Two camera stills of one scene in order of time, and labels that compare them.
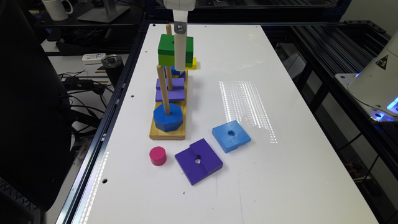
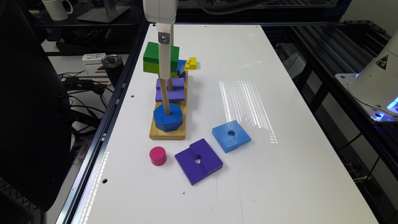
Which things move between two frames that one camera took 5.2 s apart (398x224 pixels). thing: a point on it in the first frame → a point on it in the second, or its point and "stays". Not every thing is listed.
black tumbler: (113, 65) stays
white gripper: (180, 10) → (163, 12)
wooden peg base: (157, 134) stays
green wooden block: (166, 50) → (151, 58)
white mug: (56, 9) stays
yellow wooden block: (194, 65) stays
